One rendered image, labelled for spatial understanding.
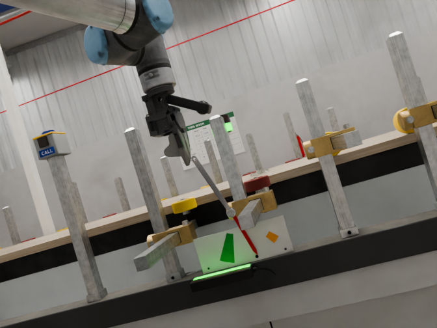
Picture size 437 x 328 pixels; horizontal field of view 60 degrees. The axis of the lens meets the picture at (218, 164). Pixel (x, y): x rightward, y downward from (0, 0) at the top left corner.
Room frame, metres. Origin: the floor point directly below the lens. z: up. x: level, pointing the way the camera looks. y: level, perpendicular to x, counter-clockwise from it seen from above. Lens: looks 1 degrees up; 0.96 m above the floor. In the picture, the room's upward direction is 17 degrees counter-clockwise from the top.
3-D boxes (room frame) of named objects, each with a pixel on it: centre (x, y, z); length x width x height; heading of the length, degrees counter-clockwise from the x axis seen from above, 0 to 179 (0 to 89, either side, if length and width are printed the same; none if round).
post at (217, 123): (1.05, -0.03, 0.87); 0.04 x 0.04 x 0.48; 79
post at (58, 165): (1.15, 0.47, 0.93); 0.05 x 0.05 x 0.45; 79
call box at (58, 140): (1.15, 0.47, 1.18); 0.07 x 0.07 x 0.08; 79
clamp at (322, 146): (1.00, -0.30, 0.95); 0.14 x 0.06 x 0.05; 79
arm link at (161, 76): (0.99, 0.09, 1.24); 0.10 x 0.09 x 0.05; 169
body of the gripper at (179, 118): (1.00, 0.10, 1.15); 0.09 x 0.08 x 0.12; 79
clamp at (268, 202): (1.05, -0.05, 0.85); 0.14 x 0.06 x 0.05; 79
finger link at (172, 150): (0.98, 0.10, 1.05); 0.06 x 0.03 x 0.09; 79
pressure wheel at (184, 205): (1.24, 0.15, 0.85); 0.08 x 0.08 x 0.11
